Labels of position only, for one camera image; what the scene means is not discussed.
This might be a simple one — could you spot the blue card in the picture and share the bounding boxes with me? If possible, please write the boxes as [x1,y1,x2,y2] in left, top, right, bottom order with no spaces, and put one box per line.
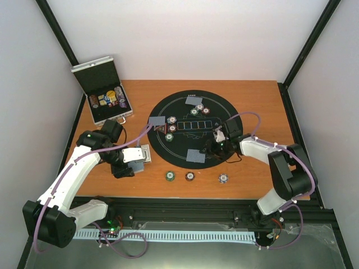
[186,149,206,164]
[148,116,167,126]
[185,96,202,106]

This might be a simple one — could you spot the blue poker chip stack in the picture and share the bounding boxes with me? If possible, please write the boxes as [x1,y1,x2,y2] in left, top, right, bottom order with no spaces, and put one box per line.
[218,174,229,184]

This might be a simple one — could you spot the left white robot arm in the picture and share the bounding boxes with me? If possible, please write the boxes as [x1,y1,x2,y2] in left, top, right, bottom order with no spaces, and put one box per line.
[22,119,135,251]

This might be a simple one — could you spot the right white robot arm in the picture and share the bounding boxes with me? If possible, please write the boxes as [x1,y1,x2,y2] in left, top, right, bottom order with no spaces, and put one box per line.
[201,114,317,227]

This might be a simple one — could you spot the aluminium poker case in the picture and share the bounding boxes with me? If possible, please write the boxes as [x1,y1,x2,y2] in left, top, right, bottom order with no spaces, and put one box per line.
[71,56,134,126]

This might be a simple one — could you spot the light blue cable duct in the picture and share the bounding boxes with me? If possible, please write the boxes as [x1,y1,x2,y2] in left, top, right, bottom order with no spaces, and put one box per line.
[74,227,256,244]

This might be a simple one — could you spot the round black poker mat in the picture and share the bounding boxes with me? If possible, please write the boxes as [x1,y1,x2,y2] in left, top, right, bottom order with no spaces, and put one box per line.
[148,90,238,170]

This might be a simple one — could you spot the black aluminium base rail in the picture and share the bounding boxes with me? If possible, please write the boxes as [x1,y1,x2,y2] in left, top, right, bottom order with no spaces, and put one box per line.
[36,196,336,233]

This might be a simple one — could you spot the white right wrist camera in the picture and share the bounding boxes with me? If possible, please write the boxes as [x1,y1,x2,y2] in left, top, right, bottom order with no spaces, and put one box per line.
[214,129,226,143]

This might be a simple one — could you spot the red triangular all-in button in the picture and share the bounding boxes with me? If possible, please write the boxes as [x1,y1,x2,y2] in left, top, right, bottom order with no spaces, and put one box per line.
[154,124,167,135]

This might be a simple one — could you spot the green poker chip stack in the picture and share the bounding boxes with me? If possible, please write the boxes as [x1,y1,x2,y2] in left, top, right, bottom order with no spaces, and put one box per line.
[165,171,175,182]

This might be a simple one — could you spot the brown poker chip stack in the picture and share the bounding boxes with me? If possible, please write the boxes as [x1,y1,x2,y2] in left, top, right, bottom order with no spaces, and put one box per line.
[185,171,195,182]

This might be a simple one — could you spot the chips inside case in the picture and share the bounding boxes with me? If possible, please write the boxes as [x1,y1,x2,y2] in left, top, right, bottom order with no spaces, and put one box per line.
[89,86,130,109]

